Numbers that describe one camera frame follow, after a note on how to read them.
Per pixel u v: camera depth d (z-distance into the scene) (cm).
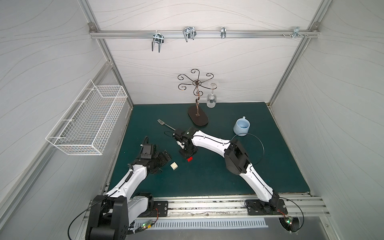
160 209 74
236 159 57
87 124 69
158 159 78
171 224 70
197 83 90
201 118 115
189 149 78
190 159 89
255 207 75
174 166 86
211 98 95
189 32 76
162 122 110
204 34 78
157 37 78
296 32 77
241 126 103
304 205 77
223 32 79
